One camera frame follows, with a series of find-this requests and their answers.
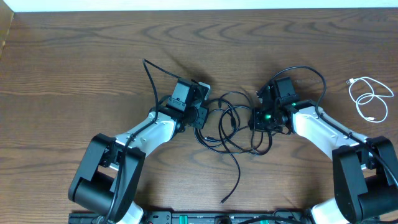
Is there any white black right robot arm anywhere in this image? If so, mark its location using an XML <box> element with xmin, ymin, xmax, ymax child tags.
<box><xmin>249</xmin><ymin>77</ymin><xmax>397</xmax><ymax>223</ymax></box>

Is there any light wooden side board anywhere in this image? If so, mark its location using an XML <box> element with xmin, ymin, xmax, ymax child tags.
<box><xmin>0</xmin><ymin>0</ymin><xmax>14</xmax><ymax>55</ymax></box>

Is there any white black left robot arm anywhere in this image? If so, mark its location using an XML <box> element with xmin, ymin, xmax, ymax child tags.
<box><xmin>68</xmin><ymin>78</ymin><xmax>211</xmax><ymax>223</ymax></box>

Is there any black USB cable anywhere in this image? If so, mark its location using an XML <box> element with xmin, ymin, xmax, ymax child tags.
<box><xmin>193</xmin><ymin>90</ymin><xmax>274</xmax><ymax>205</ymax></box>

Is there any white USB cable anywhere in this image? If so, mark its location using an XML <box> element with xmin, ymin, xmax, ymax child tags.
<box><xmin>345</xmin><ymin>76</ymin><xmax>395</xmax><ymax>124</ymax></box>

